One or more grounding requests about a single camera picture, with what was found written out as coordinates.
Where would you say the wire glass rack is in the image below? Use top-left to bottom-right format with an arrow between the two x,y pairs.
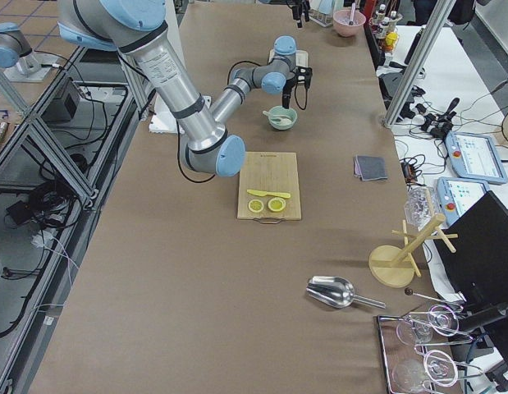
376,304 -> 483,393

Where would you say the mint green bowl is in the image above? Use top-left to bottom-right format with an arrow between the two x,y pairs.
265,106 -> 298,131

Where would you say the white plastic spoon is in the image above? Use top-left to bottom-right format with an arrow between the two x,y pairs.
263,111 -> 285,124

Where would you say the upper teach pendant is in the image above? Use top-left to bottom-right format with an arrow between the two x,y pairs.
444,131 -> 508,185

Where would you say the metal scoop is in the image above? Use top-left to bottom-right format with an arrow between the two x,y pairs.
306,276 -> 387,309

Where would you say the cream rabbit print tray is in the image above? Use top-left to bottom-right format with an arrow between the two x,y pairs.
268,49 -> 309,67

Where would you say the bamboo cutting board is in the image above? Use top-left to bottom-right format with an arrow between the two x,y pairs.
236,152 -> 302,221

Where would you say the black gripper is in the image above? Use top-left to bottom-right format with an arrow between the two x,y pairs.
281,4 -> 309,109

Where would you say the lower teach pendant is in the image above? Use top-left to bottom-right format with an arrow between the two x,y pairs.
436,176 -> 490,227

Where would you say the upper lemon slice stack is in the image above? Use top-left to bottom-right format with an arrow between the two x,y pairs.
248,199 -> 264,213

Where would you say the clear glass cup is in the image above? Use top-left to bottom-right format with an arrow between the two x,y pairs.
405,186 -> 441,229

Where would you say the folded grey cloth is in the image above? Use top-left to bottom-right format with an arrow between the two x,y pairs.
354,155 -> 388,181

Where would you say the aluminium frame post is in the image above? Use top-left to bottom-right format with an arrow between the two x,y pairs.
382,0 -> 455,129

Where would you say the black monitor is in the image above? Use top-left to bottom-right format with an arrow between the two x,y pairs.
435,191 -> 508,306

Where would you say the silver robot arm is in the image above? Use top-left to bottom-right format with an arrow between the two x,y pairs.
58,1 -> 297,177
259,0 -> 311,29

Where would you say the wooden mug tree stand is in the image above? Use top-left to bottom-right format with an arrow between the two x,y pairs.
368,213 -> 459,288

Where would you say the yellow plastic knife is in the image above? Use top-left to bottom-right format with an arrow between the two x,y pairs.
246,189 -> 291,199

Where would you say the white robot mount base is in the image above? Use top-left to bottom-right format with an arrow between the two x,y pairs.
148,0 -> 213,135

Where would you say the pink bowl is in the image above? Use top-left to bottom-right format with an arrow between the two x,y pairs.
332,9 -> 367,38

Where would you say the teach pendant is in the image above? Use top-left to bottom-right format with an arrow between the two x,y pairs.
436,176 -> 490,227
444,131 -> 508,185

